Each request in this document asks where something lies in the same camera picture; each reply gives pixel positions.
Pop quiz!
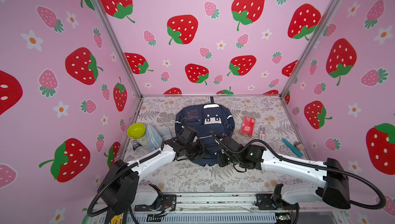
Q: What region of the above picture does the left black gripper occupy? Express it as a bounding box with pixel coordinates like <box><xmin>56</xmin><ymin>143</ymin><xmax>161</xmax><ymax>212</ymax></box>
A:
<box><xmin>185</xmin><ymin>139</ymin><xmax>210</xmax><ymax>160</ymax></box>

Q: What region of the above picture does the navy blue student backpack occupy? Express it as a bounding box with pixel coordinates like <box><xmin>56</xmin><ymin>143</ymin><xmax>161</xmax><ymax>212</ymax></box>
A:
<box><xmin>175</xmin><ymin>97</ymin><xmax>235</xmax><ymax>167</ymax></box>

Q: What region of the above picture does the clear tissue pack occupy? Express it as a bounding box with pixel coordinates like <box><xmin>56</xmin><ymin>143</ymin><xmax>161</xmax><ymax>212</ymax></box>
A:
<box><xmin>158</xmin><ymin>128</ymin><xmax>172</xmax><ymax>141</ymax></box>

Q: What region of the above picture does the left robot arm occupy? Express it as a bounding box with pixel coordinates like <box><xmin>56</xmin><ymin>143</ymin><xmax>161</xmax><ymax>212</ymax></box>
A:
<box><xmin>87</xmin><ymin>126</ymin><xmax>209</xmax><ymax>217</ymax></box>

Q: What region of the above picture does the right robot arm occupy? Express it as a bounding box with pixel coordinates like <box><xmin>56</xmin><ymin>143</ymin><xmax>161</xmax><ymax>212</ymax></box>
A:
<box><xmin>211</xmin><ymin>132</ymin><xmax>386</xmax><ymax>210</ymax></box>

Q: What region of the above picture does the red small card pack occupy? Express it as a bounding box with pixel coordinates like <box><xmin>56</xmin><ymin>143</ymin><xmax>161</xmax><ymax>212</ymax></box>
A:
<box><xmin>240</xmin><ymin>116</ymin><xmax>256</xmax><ymax>137</ymax></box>

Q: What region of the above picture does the green lid clear jar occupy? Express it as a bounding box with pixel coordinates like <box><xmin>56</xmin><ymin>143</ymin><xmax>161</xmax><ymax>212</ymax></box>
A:
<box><xmin>127</xmin><ymin>123</ymin><xmax>146</xmax><ymax>141</ymax></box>

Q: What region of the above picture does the small dark snack packet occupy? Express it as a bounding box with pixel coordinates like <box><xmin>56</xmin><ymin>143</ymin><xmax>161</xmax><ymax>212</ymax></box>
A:
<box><xmin>132</xmin><ymin>140</ymin><xmax>141</xmax><ymax>151</ymax></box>

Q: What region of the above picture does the teal pen case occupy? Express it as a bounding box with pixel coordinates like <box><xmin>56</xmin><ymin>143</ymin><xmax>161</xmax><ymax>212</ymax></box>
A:
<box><xmin>282</xmin><ymin>139</ymin><xmax>304</xmax><ymax>158</ymax></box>

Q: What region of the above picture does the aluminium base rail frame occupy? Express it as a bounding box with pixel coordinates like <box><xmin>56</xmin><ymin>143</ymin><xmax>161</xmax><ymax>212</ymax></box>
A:
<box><xmin>86</xmin><ymin>192</ymin><xmax>352</xmax><ymax>224</ymax></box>

